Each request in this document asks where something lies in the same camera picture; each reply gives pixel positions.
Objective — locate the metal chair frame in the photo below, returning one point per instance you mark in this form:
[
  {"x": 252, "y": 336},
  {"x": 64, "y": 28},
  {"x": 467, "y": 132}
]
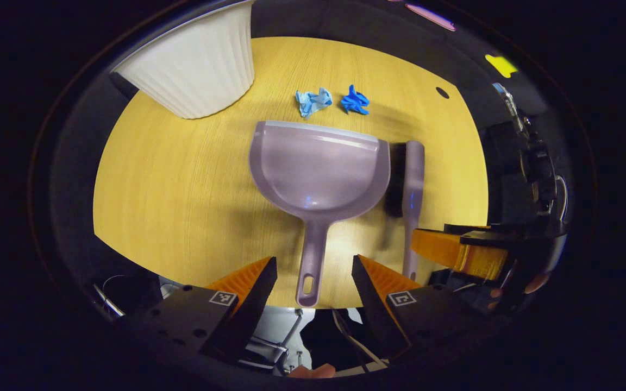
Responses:
[{"x": 269, "y": 347}]

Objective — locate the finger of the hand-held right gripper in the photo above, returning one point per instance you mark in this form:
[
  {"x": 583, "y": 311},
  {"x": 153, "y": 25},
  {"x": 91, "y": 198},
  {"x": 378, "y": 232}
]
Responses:
[{"x": 454, "y": 252}]

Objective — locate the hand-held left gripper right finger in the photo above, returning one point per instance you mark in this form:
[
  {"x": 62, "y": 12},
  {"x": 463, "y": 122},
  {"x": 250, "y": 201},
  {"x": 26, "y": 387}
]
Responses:
[{"x": 370, "y": 304}]

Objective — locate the pale purple small broom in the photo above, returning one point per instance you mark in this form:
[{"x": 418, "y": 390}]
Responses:
[{"x": 413, "y": 179}]

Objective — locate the dark blue paper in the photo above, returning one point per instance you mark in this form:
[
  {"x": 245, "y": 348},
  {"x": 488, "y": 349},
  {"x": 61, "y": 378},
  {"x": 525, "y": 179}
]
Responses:
[{"x": 355, "y": 100}]

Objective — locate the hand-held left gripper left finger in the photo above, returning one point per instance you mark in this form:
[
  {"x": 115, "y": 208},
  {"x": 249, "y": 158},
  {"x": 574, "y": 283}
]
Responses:
[{"x": 253, "y": 309}]

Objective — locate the light blue paper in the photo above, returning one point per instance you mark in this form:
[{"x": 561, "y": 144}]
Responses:
[{"x": 313, "y": 102}]

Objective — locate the white ribbed garbage bin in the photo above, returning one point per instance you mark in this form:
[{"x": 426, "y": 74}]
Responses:
[{"x": 199, "y": 65}]

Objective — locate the pale purple dustpan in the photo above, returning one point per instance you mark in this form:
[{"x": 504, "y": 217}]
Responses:
[{"x": 318, "y": 174}]

